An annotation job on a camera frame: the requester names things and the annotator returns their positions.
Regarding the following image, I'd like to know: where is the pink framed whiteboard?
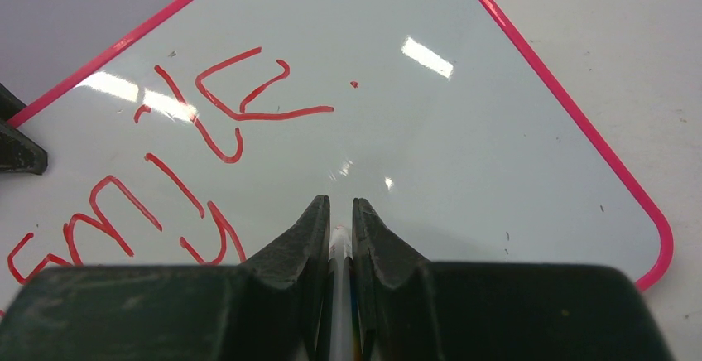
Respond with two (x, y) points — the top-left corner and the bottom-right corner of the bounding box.
(1, 0), (673, 323)

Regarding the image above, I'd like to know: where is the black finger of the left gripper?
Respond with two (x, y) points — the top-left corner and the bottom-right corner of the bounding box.
(1, 84), (48, 176)

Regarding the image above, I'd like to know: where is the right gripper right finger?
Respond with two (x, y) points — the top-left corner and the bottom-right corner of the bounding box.
(352, 198), (673, 360)

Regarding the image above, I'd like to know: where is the red capped whiteboard marker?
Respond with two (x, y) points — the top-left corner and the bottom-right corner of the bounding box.
(329, 225), (362, 360)

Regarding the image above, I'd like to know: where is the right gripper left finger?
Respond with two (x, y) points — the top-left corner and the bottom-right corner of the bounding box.
(1, 195), (330, 360)

